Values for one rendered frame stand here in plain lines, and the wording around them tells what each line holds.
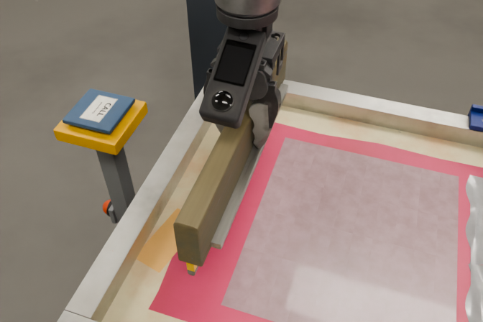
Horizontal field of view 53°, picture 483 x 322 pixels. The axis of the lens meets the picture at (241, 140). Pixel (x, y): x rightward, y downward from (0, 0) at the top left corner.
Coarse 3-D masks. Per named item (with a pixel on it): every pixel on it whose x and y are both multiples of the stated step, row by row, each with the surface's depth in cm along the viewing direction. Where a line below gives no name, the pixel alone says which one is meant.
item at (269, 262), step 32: (256, 224) 74; (288, 224) 74; (224, 256) 70; (256, 256) 70; (288, 256) 70; (320, 256) 70; (352, 256) 70; (384, 256) 70; (416, 256) 70; (160, 288) 67; (192, 288) 67; (224, 288) 67; (256, 288) 67; (288, 288) 67; (320, 288) 67; (352, 288) 67; (384, 288) 67; (416, 288) 67; (448, 288) 67; (192, 320) 64; (224, 320) 64; (256, 320) 64; (288, 320) 64; (320, 320) 64; (352, 320) 64; (384, 320) 64; (416, 320) 64; (448, 320) 64
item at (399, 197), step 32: (288, 128) 90; (288, 160) 84; (320, 160) 84; (352, 160) 84; (384, 160) 84; (416, 160) 84; (448, 160) 84; (256, 192) 79; (288, 192) 79; (320, 192) 79; (352, 192) 79; (384, 192) 79; (416, 192) 79; (448, 192) 79; (320, 224) 74; (352, 224) 74; (384, 224) 74; (416, 224) 74; (448, 224) 74; (448, 256) 70
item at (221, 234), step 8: (280, 88) 78; (264, 144) 70; (256, 152) 68; (248, 160) 67; (256, 160) 67; (248, 168) 66; (240, 176) 65; (248, 176) 65; (240, 184) 64; (248, 184) 65; (240, 192) 63; (232, 200) 62; (240, 200) 62; (232, 208) 61; (224, 216) 60; (232, 216) 60; (224, 224) 59; (216, 232) 58; (224, 232) 58; (216, 240) 57; (224, 240) 58; (216, 248) 58
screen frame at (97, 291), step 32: (288, 96) 92; (320, 96) 91; (352, 96) 91; (192, 128) 85; (416, 128) 88; (448, 128) 86; (160, 160) 79; (160, 192) 74; (128, 224) 70; (128, 256) 67; (96, 288) 63; (64, 320) 60; (96, 320) 62
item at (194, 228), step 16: (272, 80) 72; (224, 128) 62; (240, 128) 62; (224, 144) 60; (240, 144) 61; (208, 160) 58; (224, 160) 58; (240, 160) 63; (208, 176) 56; (224, 176) 57; (192, 192) 54; (208, 192) 54; (224, 192) 58; (192, 208) 53; (208, 208) 53; (224, 208) 60; (176, 224) 52; (192, 224) 51; (208, 224) 54; (176, 240) 54; (192, 240) 52; (208, 240) 56; (192, 256) 55
